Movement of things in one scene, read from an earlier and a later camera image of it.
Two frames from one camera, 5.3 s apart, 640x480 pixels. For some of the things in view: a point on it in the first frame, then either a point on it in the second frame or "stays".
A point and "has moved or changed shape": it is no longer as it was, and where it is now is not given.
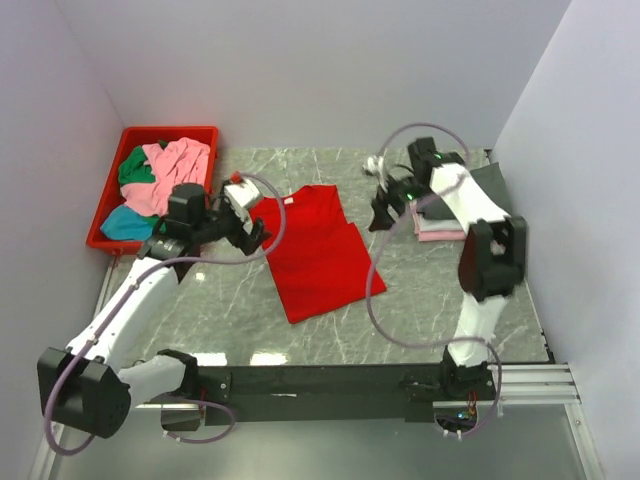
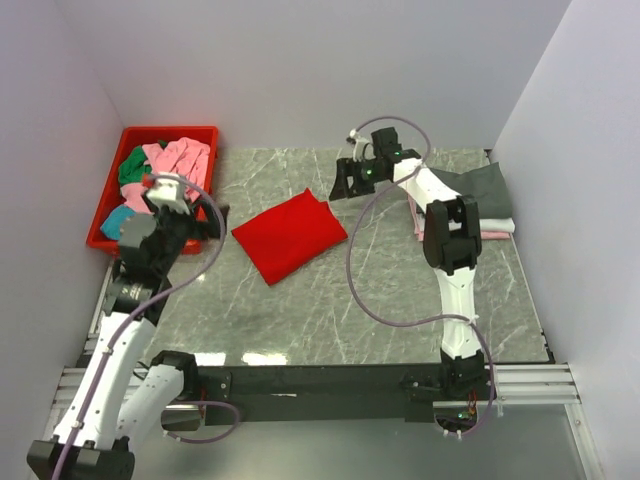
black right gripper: x=382 y=221 → x=345 y=168
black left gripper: x=251 y=243 → x=210 y=226
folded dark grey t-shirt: x=489 y=177 stays
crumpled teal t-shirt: x=124 y=222 stays
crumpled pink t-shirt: x=181 y=161 stays
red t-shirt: x=321 y=262 has moved or changed shape
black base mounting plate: x=323 y=394 stays
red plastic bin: x=113 y=195 stays
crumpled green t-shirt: x=134 y=169 stays
